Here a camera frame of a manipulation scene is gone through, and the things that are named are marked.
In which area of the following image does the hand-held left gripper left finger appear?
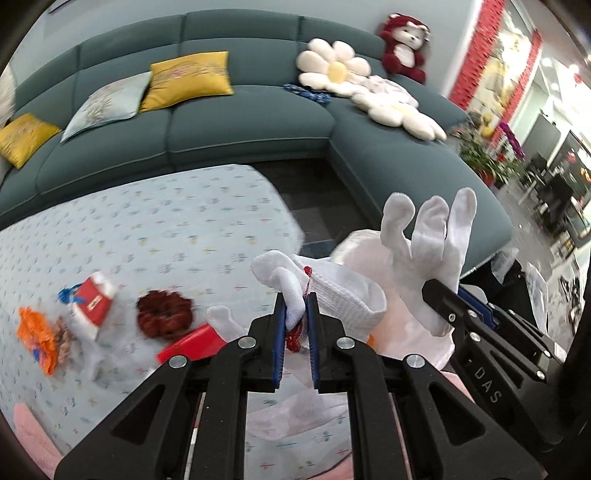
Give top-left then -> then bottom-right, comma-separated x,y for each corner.
54,293 -> 289,480

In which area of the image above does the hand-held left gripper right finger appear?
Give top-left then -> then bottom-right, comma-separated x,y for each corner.
305,293 -> 543,480

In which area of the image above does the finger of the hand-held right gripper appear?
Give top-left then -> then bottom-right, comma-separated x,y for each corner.
421,279 -> 548,382
458,285 -> 568,370

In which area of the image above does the white smooth cotton glove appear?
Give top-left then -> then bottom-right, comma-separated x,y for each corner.
380,187 -> 478,337

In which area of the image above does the white trash bag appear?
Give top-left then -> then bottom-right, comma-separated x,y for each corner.
331,228 -> 458,372

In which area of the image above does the white knit glove red trim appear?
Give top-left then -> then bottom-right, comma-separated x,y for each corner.
206,249 -> 387,439

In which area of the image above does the red packet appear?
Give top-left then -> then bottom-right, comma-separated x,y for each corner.
156,323 -> 225,366

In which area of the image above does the red and white paper cup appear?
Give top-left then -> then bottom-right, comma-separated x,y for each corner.
68,271 -> 117,343

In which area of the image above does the blue ribbon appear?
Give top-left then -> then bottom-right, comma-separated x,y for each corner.
57,283 -> 88,306

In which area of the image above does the brown item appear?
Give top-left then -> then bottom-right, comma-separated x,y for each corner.
54,318 -> 76,366

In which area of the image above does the orange wrapper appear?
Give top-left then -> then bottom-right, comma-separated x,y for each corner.
17,306 -> 60,378

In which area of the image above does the black bag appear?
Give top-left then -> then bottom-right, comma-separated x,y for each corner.
462,248 -> 528,303

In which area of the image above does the clear plastic wrap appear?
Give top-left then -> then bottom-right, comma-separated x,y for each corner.
525,262 -> 552,326

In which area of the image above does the dark red scrunchie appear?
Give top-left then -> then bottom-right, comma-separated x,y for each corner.
136,289 -> 195,343

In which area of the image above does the black dining chair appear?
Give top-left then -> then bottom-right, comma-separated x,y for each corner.
531,154 -> 578,217

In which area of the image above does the green potted plant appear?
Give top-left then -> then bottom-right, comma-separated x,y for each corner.
458,124 -> 523,186

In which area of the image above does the light blue printed tablecloth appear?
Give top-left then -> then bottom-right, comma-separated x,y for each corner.
0,164 -> 416,480

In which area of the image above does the purple orchid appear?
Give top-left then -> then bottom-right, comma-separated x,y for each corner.
500,121 -> 528,161

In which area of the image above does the flat white flower cushion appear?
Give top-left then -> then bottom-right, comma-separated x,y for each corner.
350,89 -> 448,142

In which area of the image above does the teal sofa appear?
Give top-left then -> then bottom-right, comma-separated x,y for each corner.
0,10 -> 514,278

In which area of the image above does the blue patterned cloth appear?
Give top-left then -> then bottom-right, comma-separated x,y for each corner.
282,82 -> 334,105

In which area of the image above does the red and white plush bear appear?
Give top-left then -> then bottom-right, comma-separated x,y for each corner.
379,13 -> 433,85

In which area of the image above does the upright white flower cushion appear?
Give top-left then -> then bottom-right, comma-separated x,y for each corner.
295,38 -> 371,99

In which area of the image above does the pink fuzzy cloth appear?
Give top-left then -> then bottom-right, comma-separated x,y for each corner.
13,401 -> 63,480

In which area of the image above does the large yellow embroidered cushion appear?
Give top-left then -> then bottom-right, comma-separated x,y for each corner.
139,51 -> 234,114

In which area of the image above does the light blue embroidered cushion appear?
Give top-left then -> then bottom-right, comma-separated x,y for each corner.
60,71 -> 153,144

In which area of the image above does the small yellow embroidered cushion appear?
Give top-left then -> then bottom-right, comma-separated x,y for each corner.
0,113 -> 64,169

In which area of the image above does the grey white cushion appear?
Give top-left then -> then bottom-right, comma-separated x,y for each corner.
0,68 -> 17,131

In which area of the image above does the red brick wall decoration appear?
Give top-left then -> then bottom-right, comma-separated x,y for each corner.
449,0 -> 544,112

